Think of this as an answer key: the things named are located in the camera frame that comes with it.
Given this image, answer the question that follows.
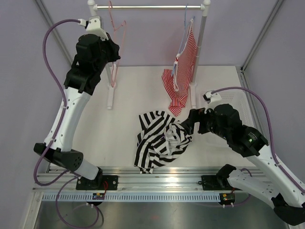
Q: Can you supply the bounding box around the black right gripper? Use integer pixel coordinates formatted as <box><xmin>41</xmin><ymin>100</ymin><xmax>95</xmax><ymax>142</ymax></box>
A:
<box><xmin>182</xmin><ymin>104</ymin><xmax>231</xmax><ymax>141</ymax></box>

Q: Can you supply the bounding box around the pink wire hanger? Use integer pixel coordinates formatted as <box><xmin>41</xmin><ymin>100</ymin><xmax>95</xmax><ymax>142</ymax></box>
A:
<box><xmin>108</xmin><ymin>0</ymin><xmax>127</xmax><ymax>88</ymax></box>

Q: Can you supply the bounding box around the black white striped tank top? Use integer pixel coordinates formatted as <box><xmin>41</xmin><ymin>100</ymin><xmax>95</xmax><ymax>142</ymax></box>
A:
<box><xmin>133</xmin><ymin>110</ymin><xmax>193</xmax><ymax>174</ymax></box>

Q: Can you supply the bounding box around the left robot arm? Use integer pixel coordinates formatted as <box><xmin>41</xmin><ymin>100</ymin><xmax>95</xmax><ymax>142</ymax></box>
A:
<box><xmin>34</xmin><ymin>34</ymin><xmax>120</xmax><ymax>190</ymax></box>

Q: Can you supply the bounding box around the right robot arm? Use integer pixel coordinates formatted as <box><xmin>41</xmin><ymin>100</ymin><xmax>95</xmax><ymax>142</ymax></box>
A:
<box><xmin>182</xmin><ymin>104</ymin><xmax>305</xmax><ymax>226</ymax></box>

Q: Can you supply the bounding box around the red white striped tank top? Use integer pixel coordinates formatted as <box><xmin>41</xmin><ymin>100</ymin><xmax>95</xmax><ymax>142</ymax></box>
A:
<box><xmin>162</xmin><ymin>19</ymin><xmax>197</xmax><ymax>116</ymax></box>

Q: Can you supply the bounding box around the white plastic perforated basket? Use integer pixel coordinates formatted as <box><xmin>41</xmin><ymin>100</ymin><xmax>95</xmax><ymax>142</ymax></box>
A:
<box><xmin>198</xmin><ymin>89</ymin><xmax>253</xmax><ymax>148</ymax></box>

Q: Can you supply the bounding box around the white metal clothes rack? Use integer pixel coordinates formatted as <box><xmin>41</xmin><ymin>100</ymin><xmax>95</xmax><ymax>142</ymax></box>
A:
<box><xmin>89</xmin><ymin>1</ymin><xmax>210</xmax><ymax>113</ymax></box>

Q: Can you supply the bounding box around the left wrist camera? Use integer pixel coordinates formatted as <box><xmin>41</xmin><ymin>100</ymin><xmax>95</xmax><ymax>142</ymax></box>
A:
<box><xmin>79</xmin><ymin>16</ymin><xmax>109</xmax><ymax>41</ymax></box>

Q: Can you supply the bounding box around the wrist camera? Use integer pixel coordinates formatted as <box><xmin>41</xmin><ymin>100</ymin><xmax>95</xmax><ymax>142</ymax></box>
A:
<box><xmin>79</xmin><ymin>16</ymin><xmax>109</xmax><ymax>41</ymax></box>
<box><xmin>203</xmin><ymin>91</ymin><xmax>223</xmax><ymax>112</ymax></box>

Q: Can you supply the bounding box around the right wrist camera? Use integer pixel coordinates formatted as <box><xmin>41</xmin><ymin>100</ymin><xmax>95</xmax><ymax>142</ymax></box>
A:
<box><xmin>203</xmin><ymin>91</ymin><xmax>223</xmax><ymax>112</ymax></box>

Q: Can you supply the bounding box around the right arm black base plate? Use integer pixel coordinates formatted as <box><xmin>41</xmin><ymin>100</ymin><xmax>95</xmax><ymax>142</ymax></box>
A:
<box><xmin>197</xmin><ymin>175</ymin><xmax>233</xmax><ymax>191</ymax></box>

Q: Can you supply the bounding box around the light blue wire hanger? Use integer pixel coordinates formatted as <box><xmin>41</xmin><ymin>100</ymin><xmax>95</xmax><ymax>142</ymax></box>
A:
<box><xmin>172</xmin><ymin>4</ymin><xmax>195</xmax><ymax>76</ymax></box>

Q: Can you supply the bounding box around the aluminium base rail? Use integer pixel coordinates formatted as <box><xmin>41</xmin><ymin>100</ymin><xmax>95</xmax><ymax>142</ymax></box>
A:
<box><xmin>32</xmin><ymin>167</ymin><xmax>267</xmax><ymax>194</ymax></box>

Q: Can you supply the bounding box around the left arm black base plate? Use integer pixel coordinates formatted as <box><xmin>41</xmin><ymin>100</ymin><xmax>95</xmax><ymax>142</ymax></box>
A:
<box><xmin>76</xmin><ymin>175</ymin><xmax>119</xmax><ymax>191</ymax></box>

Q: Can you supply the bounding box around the aluminium enclosure frame rail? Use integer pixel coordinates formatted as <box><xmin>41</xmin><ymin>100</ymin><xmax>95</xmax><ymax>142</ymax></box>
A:
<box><xmin>236</xmin><ymin>0</ymin><xmax>285</xmax><ymax>129</ymax></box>

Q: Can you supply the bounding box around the white slotted cable duct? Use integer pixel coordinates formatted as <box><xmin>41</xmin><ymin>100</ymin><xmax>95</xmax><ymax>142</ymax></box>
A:
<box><xmin>42</xmin><ymin>192</ymin><xmax>220</xmax><ymax>202</ymax></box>

